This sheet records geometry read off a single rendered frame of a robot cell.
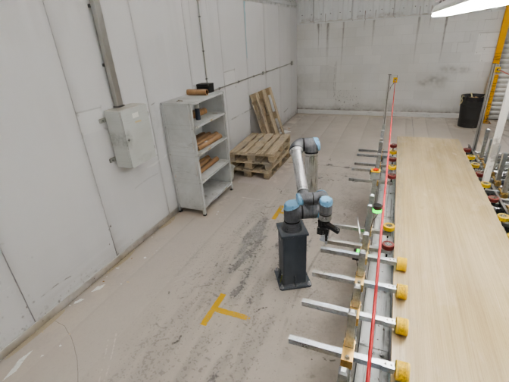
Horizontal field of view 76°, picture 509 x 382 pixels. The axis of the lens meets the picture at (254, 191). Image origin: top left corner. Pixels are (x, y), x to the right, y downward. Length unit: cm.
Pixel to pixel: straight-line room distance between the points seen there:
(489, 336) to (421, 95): 833
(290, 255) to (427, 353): 163
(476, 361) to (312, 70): 892
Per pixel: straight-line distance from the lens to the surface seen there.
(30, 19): 337
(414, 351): 184
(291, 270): 324
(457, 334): 198
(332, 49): 990
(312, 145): 279
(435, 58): 981
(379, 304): 241
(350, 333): 162
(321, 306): 185
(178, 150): 441
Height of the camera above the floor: 226
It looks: 26 degrees down
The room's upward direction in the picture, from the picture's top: 4 degrees counter-clockwise
